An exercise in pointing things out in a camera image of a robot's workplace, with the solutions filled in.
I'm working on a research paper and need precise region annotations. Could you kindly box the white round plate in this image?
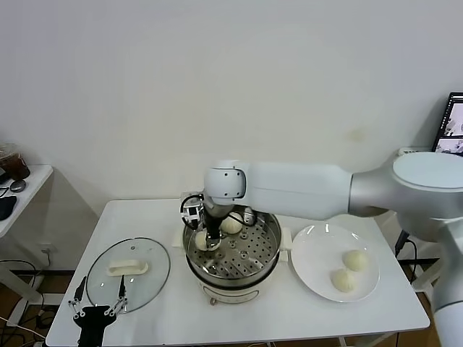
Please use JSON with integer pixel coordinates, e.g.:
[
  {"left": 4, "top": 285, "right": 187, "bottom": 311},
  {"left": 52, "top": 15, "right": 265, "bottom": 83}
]
[{"left": 290, "top": 223, "right": 381, "bottom": 303}]

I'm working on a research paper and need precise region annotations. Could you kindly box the black cable with adapter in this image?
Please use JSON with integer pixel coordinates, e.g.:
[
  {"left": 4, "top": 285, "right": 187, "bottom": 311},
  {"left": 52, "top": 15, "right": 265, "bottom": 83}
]
[{"left": 394, "top": 231, "right": 420, "bottom": 286}]

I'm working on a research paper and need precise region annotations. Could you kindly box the white floor cable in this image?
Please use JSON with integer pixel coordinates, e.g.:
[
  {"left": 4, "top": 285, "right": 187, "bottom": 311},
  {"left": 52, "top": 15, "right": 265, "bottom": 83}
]
[{"left": 0, "top": 316, "right": 48, "bottom": 340}]

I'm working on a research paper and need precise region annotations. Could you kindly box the white steamed baozi bun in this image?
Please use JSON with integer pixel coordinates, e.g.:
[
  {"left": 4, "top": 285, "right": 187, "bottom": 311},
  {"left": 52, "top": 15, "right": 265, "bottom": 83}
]
[
  {"left": 342, "top": 249, "right": 369, "bottom": 272},
  {"left": 331, "top": 269, "right": 357, "bottom": 293},
  {"left": 220, "top": 212, "right": 243, "bottom": 234},
  {"left": 195, "top": 231, "right": 221, "bottom": 252}
]

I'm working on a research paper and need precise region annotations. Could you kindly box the plastic cup of iced coffee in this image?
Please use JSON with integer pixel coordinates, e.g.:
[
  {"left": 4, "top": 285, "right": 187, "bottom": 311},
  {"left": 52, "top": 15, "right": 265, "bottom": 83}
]
[{"left": 0, "top": 143, "right": 32, "bottom": 181}]

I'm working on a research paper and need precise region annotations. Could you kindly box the open grey laptop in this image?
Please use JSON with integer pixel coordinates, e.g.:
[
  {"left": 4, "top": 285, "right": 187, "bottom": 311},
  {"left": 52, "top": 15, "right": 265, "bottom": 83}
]
[{"left": 432, "top": 91, "right": 463, "bottom": 156}]

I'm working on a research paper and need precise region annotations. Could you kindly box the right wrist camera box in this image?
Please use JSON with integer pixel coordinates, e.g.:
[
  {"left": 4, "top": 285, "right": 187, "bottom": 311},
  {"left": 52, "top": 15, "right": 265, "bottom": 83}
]
[{"left": 180, "top": 193, "right": 204, "bottom": 229}]

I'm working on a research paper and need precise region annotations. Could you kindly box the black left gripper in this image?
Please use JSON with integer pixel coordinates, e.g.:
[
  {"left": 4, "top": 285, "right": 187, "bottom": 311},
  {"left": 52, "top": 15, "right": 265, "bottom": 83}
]
[{"left": 67, "top": 274, "right": 129, "bottom": 347}]

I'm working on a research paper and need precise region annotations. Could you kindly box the white electric cooker pot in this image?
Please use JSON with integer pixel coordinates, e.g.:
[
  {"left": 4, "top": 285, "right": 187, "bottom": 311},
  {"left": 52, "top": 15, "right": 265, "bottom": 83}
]
[{"left": 186, "top": 249, "right": 290, "bottom": 308}]

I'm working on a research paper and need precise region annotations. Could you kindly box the black floor cable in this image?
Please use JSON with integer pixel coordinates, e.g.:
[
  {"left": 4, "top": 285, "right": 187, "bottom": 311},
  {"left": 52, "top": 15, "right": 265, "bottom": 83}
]
[{"left": 0, "top": 259, "right": 50, "bottom": 347}]

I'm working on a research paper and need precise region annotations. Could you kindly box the white side desk with label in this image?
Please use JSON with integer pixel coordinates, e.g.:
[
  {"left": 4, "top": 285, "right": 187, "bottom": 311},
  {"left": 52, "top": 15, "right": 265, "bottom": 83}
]
[{"left": 397, "top": 146, "right": 446, "bottom": 294}]

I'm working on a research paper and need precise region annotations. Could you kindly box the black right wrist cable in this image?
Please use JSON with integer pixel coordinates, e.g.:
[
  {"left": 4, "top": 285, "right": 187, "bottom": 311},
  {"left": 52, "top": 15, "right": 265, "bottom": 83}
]
[{"left": 179, "top": 194, "right": 203, "bottom": 218}]

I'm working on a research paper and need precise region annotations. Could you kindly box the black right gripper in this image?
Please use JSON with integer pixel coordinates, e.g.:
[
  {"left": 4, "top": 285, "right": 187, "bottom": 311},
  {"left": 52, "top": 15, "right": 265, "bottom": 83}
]
[{"left": 205, "top": 216, "right": 222, "bottom": 252}]

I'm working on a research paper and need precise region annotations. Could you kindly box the glass lid with white handle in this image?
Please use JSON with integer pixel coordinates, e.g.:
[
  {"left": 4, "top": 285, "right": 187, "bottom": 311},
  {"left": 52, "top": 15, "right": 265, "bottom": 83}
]
[{"left": 85, "top": 236, "right": 171, "bottom": 314}]

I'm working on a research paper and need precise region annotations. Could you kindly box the perforated steel steamer basket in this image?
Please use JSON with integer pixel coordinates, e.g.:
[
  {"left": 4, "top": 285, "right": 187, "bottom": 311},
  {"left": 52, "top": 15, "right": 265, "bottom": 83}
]
[{"left": 171, "top": 207, "right": 293, "bottom": 281}]

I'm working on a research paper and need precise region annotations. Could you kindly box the plain white side desk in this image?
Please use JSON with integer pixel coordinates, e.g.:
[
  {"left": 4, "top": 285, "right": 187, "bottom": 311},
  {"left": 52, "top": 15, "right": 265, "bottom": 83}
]
[{"left": 0, "top": 165, "right": 54, "bottom": 308}]

